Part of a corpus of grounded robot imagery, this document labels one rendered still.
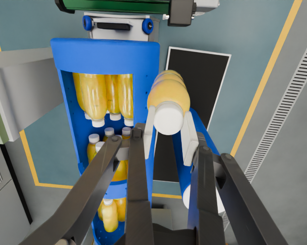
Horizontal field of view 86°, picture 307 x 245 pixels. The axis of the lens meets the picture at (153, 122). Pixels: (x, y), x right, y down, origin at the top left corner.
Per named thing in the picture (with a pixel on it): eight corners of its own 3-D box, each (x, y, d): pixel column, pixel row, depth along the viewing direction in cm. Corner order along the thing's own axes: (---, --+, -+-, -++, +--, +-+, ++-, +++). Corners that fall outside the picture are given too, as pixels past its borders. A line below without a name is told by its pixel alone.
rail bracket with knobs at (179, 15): (162, 26, 60) (162, 24, 51) (163, 2, 57) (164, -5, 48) (188, 27, 60) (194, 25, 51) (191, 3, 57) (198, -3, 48)
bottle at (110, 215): (121, 225, 81) (119, 200, 73) (109, 236, 76) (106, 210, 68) (112, 215, 85) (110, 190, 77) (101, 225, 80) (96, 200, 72)
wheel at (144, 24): (141, 33, 55) (145, 33, 54) (141, 17, 53) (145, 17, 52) (149, 33, 58) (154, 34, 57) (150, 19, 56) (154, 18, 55)
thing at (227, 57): (149, 171, 213) (149, 180, 200) (167, 45, 144) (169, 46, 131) (188, 175, 215) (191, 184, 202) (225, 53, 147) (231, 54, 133)
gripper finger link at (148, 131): (147, 160, 16) (140, 159, 16) (152, 125, 22) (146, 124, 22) (152, 134, 15) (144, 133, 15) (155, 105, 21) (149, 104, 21)
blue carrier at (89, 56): (99, 204, 96) (88, 264, 71) (70, 37, 56) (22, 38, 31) (147, 201, 100) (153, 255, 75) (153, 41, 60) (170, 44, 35)
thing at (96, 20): (105, 29, 58) (94, 27, 47) (105, 22, 57) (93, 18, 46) (133, 31, 59) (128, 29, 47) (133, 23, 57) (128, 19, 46)
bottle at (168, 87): (156, 66, 37) (146, 86, 21) (186, 72, 37) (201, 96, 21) (151, 96, 40) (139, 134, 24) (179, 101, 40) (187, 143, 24)
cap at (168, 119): (156, 100, 21) (155, 105, 20) (185, 105, 21) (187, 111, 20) (152, 126, 23) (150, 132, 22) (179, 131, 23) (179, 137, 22)
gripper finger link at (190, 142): (191, 141, 15) (199, 142, 15) (185, 110, 21) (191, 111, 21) (183, 166, 16) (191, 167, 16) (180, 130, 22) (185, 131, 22)
